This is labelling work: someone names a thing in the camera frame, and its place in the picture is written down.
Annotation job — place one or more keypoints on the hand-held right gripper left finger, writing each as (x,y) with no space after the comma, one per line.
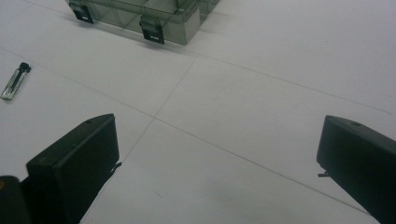
(73,166)

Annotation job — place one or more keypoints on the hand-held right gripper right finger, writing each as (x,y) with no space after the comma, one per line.
(361,158)

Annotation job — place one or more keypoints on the small clear vial black cap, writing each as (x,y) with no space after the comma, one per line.
(15,81)

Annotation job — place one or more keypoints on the clear plastic compartment box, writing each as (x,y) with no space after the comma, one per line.
(155,17)

